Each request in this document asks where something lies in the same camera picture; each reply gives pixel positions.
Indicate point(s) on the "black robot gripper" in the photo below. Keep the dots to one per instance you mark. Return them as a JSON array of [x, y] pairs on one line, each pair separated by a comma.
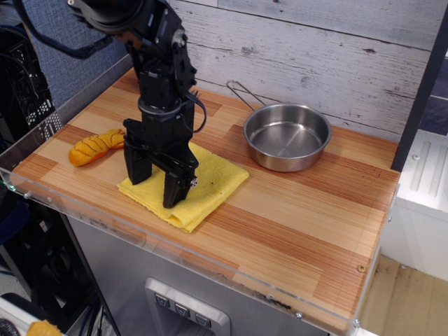
[[162, 138]]

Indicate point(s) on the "yellow cloth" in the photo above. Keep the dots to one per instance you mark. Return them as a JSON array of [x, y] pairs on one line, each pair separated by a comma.
[[218, 179]]

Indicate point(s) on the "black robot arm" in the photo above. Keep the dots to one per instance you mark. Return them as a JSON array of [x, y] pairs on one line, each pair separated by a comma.
[[155, 38]]

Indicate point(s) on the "orange plush croissant toy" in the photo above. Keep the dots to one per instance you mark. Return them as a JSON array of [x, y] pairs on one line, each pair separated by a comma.
[[96, 146]]

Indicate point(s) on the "stainless steel pan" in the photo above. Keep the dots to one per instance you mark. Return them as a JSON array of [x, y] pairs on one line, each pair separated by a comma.
[[285, 137]]

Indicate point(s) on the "silver button panel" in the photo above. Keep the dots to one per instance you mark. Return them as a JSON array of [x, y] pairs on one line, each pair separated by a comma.
[[177, 313]]

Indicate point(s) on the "black plastic crate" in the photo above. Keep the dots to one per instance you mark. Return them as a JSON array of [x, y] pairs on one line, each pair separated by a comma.
[[25, 96]]

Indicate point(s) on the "clear acrylic table guard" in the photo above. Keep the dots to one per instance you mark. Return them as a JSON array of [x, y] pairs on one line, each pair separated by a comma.
[[281, 256]]

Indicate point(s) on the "orange object at corner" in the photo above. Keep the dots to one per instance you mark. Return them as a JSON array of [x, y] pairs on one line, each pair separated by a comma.
[[43, 328]]

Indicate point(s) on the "white grooved box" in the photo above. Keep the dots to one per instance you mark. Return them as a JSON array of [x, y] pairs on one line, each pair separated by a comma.
[[415, 232]]

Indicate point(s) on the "dark grey right post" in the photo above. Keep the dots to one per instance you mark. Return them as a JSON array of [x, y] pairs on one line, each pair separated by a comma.
[[426, 85]]

